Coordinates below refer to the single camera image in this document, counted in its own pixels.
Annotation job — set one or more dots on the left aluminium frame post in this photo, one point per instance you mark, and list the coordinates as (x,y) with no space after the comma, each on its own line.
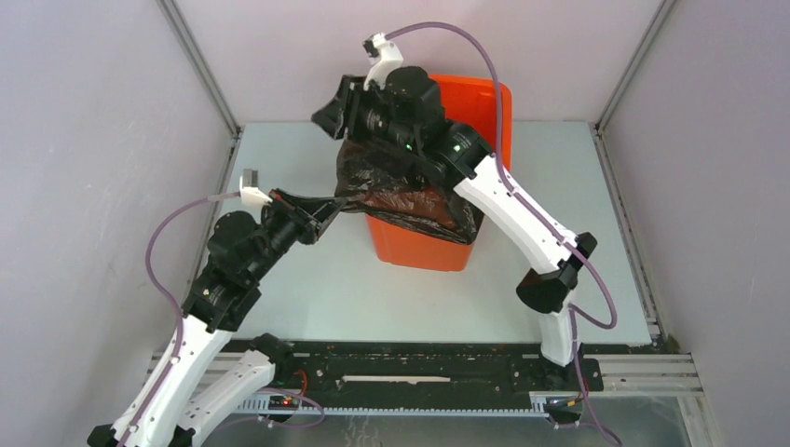
(185,37)

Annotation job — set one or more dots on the right aluminium frame post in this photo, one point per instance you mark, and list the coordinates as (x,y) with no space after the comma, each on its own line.
(644,45)

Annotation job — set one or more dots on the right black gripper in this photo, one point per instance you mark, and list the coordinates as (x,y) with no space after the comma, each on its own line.
(345,111)

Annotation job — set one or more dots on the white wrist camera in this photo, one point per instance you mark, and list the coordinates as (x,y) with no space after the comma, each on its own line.
(384,57)
(250,194)

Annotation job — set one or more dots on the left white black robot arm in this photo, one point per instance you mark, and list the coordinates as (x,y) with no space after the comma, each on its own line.
(242,250)

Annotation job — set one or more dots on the orange plastic trash bin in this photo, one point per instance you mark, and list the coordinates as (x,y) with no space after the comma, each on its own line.
(486,105)

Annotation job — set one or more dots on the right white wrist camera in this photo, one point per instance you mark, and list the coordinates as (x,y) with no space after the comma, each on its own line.
(384,57)

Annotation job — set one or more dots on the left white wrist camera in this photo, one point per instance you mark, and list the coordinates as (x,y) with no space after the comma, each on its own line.
(250,194)

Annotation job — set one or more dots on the white slotted cable duct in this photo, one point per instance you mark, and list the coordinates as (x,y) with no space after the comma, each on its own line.
(536,407)

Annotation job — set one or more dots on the black plastic trash bag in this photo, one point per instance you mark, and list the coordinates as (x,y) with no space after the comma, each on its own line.
(380,182)

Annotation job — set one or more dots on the aluminium frame post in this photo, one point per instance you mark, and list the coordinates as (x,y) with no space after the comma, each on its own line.
(644,45)
(185,37)

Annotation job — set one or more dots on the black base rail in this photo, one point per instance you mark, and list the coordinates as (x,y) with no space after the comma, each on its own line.
(435,375)

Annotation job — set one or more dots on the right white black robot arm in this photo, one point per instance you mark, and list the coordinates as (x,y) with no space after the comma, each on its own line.
(407,110)

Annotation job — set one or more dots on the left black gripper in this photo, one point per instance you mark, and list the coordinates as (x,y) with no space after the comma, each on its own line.
(310,226)

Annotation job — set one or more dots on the small circuit board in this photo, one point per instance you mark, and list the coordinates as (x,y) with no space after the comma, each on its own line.
(283,403)

